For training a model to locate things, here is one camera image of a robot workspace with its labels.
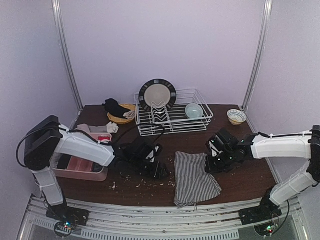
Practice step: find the grey white striped underwear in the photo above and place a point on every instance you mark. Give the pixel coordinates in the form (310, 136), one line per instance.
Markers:
(193, 184)

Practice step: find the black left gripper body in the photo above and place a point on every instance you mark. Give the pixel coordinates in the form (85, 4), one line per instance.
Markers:
(155, 169)

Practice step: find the white beige striped sock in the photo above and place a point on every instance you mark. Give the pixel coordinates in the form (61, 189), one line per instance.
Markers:
(130, 115)

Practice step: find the aluminium frame post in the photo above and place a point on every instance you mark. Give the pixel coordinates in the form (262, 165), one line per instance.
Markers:
(264, 29)
(58, 18)

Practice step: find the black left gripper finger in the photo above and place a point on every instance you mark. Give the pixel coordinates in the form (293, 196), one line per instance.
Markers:
(159, 170)
(166, 170)

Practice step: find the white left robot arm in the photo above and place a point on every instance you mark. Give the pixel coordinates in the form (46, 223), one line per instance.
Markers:
(49, 141)

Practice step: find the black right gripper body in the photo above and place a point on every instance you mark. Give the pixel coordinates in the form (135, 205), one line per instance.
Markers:
(211, 163)

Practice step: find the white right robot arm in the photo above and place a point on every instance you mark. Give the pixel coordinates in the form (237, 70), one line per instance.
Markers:
(304, 145)

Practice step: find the left aluminium frame post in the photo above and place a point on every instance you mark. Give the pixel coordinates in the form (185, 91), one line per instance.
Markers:
(58, 18)

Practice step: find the black sock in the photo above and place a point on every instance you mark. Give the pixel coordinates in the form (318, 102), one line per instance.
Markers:
(112, 106)

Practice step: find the light blue bowl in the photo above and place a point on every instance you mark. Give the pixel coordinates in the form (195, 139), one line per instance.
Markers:
(194, 111)

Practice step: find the yellow plate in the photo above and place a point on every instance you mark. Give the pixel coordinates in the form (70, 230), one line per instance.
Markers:
(121, 121)

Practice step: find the red rolled cloth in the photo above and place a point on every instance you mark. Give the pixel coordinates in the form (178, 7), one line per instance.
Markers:
(104, 138)

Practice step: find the right aluminium frame post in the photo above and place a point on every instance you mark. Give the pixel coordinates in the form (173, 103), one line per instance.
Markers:
(264, 29)

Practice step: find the white wire dish rack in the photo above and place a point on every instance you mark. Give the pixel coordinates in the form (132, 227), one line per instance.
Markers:
(163, 120)

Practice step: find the black rimmed beige plate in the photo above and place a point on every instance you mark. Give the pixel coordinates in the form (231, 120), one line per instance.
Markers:
(157, 92)

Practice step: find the pink plastic organizer box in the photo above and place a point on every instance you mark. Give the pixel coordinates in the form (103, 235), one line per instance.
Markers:
(80, 167)

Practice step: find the aluminium front rail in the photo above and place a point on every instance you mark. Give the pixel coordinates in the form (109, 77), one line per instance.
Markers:
(202, 222)

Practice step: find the striped rolled underwear in box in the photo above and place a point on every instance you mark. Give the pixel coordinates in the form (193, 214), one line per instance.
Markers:
(96, 168)

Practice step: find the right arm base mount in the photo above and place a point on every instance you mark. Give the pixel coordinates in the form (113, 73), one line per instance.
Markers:
(263, 219)

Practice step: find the patterned ceramic bowl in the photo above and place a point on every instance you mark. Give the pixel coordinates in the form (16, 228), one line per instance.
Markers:
(236, 117)

